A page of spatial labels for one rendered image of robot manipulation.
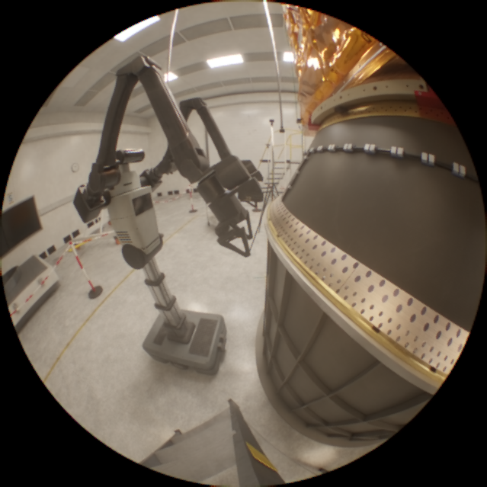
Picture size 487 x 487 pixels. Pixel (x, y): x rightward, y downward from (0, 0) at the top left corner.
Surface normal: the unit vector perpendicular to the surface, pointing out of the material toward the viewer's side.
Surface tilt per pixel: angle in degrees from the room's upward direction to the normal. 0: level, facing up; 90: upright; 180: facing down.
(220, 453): 0
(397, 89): 90
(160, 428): 0
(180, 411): 0
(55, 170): 90
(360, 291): 43
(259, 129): 90
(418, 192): 62
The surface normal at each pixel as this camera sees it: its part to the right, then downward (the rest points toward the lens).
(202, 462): -0.04, -0.88
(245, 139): -0.16, 0.47
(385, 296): -0.65, -0.48
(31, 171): 0.99, 0.04
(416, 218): -0.81, -0.20
